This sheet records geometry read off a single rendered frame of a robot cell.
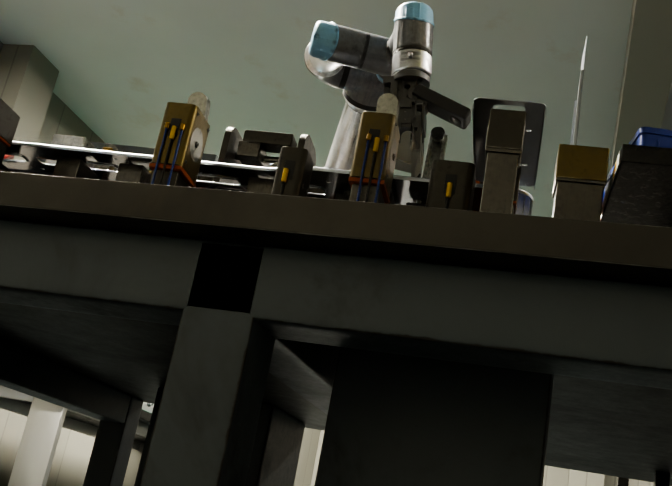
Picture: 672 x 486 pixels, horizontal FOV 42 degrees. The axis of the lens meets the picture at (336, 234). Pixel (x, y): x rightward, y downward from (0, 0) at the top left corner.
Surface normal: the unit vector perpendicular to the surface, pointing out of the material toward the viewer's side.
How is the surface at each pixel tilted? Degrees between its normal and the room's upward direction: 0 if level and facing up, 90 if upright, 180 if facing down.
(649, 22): 180
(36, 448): 90
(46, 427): 90
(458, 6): 180
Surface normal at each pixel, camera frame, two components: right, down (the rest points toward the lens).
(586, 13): -0.18, 0.93
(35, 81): 0.96, 0.09
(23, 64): -0.22, -0.36
